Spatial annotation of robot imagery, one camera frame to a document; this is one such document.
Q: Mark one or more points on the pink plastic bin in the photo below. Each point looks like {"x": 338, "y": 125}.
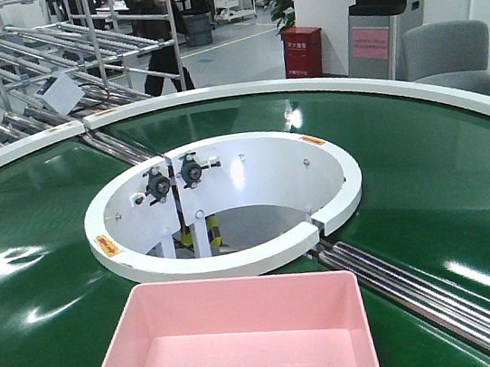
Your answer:
{"x": 293, "y": 320}

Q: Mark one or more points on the black right bearing unit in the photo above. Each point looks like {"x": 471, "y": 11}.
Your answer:
{"x": 191, "y": 171}

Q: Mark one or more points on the black bearing unit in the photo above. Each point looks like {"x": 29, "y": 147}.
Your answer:
{"x": 191, "y": 171}
{"x": 158, "y": 185}

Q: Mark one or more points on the black left bearing unit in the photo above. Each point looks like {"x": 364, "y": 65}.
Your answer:
{"x": 158, "y": 185}

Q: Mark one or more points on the steel conveyor rollers rear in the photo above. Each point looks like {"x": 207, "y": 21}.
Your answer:
{"x": 119, "y": 149}

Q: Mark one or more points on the steel conveyor rollers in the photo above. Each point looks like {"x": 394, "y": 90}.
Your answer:
{"x": 119, "y": 149}
{"x": 464, "y": 319}

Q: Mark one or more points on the red fire extinguisher cabinet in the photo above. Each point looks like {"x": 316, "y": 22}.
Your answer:
{"x": 302, "y": 52}

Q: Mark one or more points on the dark grey storage crate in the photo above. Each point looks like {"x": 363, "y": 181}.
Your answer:
{"x": 199, "y": 30}

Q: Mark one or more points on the metal roller flow rack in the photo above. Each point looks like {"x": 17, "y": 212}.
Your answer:
{"x": 84, "y": 39}

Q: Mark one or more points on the person in dark clothes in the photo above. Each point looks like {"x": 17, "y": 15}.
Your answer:
{"x": 162, "y": 60}

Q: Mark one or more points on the white electrical box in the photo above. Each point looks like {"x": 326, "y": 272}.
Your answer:
{"x": 60, "y": 93}

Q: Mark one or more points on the grey fabric chair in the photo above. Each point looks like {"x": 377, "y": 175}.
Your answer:
{"x": 449, "y": 54}

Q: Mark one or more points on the grey kiosk with black hood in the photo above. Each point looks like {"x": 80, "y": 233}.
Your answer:
{"x": 373, "y": 36}

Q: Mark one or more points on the white outer conveyor rim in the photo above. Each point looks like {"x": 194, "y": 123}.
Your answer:
{"x": 434, "y": 94}

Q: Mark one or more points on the steel conveyor rollers right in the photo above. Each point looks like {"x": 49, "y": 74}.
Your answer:
{"x": 464, "y": 319}

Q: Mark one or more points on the white wire trolley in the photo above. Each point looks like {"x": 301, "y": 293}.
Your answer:
{"x": 231, "y": 10}

